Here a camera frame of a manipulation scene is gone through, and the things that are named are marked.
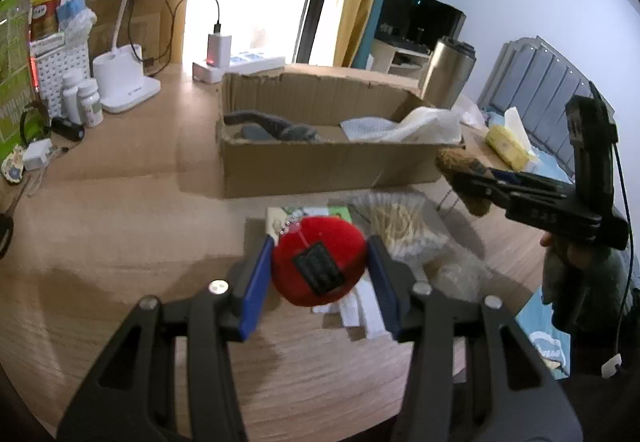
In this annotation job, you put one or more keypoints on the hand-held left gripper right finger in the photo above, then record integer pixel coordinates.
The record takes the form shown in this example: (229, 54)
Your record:
(382, 282)

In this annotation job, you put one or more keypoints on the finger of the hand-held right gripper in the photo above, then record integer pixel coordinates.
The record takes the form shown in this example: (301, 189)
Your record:
(480, 189)
(530, 183)

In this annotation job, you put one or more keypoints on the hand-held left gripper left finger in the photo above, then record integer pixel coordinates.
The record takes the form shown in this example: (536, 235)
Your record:
(255, 282)

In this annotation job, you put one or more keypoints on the brown plush toy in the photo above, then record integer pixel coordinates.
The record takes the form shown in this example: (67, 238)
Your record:
(462, 162)

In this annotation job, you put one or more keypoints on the red plush ball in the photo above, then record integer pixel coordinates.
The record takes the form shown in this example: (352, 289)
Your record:
(320, 259)

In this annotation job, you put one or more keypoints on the person's right forearm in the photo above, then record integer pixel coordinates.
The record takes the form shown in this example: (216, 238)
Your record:
(610, 312)

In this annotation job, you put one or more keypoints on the person's right hand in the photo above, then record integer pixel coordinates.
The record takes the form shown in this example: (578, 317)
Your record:
(585, 259)

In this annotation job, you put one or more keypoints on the white paper boxes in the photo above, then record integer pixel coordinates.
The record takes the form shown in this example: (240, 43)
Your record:
(370, 314)

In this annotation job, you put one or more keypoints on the yellow tissue pack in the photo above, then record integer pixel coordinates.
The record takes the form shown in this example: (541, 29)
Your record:
(510, 144)

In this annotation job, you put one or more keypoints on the bag of cotton swabs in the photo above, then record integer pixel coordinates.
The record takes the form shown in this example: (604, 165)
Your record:
(400, 224)

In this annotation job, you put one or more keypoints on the clear plastic bag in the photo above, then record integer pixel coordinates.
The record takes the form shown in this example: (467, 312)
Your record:
(460, 279)

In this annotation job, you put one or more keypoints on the white plastic bag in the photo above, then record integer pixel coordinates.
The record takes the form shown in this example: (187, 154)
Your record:
(420, 124)

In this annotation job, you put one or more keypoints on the green printed card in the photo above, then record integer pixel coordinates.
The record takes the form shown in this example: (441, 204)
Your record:
(325, 213)

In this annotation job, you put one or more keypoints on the grey padded headboard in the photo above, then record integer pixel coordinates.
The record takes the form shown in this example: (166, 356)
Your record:
(540, 92)

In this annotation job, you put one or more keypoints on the stainless steel tumbler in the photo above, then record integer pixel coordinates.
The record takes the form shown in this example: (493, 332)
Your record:
(447, 72)

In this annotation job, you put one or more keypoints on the blue printed bed sheet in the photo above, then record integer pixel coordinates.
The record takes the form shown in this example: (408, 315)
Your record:
(542, 337)

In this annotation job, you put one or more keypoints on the grey plush toy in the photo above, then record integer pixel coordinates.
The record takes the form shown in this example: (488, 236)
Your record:
(280, 128)

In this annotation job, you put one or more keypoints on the black appliance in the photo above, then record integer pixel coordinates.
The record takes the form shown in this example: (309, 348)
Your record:
(425, 22)

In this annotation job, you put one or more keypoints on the white power strip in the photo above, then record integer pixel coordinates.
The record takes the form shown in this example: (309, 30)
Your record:
(250, 64)

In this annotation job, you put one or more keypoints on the white charger plug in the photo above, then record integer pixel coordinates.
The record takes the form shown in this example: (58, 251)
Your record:
(219, 48)

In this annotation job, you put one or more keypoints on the white pill bottle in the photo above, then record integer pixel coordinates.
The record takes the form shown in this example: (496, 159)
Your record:
(71, 97)
(91, 104)

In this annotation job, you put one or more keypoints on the black cylinder case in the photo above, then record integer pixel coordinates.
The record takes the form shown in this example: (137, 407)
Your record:
(67, 129)

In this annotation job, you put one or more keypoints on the white desk lamp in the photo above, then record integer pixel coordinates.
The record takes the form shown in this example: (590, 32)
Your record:
(117, 82)

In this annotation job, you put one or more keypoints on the white power adapter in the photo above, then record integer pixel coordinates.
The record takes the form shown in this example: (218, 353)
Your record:
(37, 154)

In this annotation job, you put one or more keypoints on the small cartoon figure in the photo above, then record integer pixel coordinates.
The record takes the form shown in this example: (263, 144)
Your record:
(12, 166)

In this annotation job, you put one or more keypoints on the large cardboard box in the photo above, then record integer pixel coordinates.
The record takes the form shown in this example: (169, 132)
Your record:
(145, 17)

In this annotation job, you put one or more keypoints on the white perforated organizer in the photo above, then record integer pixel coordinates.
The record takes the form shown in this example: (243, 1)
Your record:
(55, 72)

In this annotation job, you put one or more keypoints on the green packet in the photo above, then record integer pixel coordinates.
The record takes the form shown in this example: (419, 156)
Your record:
(12, 72)

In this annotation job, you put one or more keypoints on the blue packet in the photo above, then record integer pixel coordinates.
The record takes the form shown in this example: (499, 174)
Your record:
(74, 12)

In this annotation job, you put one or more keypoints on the red and yellow box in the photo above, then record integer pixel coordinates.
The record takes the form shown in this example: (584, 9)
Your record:
(47, 9)

